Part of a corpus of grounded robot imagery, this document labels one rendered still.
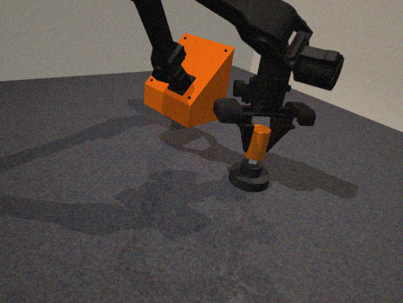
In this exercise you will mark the orange knob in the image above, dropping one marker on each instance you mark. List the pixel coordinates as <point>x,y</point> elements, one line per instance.
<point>259,142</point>

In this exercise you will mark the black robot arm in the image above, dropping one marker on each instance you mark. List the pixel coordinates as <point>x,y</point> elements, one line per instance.
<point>265,25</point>

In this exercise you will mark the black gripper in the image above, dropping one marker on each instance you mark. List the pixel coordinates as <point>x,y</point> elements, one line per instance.
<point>267,101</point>

